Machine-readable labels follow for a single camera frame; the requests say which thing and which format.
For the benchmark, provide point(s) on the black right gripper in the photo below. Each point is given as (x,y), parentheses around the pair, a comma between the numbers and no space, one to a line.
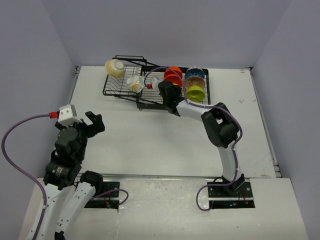
(178,89)

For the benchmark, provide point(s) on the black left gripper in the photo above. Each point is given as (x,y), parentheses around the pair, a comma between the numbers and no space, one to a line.
(97,123)

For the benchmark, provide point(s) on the orange bowl front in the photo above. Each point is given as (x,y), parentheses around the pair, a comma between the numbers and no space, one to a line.
(174,79)

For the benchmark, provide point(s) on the orange bowl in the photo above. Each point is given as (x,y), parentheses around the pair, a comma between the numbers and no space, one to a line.
(173,70)
(174,79)

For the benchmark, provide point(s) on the lime green bowl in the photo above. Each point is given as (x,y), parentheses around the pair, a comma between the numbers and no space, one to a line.
(195,93)
(177,90)

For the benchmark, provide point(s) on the lime green bowl front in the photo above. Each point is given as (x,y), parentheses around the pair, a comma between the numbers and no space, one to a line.
(177,90)

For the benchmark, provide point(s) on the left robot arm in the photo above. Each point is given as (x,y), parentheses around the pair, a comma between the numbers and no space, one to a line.
(55,218)

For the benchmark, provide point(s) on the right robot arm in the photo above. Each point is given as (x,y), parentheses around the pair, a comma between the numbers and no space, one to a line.
(222,129)

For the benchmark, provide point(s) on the red patterned bowl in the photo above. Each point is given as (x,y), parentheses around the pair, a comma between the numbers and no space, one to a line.
(194,81)

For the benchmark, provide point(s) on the blue patterned bowl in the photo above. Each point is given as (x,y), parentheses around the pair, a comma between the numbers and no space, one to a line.
(194,72)

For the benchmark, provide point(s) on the white floral bowl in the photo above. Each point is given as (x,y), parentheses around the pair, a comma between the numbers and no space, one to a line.
(135,83)

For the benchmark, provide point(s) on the yellow checkered white bowl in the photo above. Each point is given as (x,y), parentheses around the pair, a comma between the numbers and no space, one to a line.
(115,67)

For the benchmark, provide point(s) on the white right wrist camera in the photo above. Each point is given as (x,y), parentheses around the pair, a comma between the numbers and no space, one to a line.
(155,83)

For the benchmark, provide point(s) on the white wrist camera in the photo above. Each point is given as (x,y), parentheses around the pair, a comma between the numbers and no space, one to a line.
(68,115)
(155,83)

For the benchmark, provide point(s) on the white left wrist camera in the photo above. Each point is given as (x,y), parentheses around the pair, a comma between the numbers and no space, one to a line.
(68,115)

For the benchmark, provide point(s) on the black wire dish rack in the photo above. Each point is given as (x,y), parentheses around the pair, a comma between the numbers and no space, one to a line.
(135,65)

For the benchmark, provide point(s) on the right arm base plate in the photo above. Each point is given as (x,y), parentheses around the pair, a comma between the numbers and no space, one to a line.
(222,198)

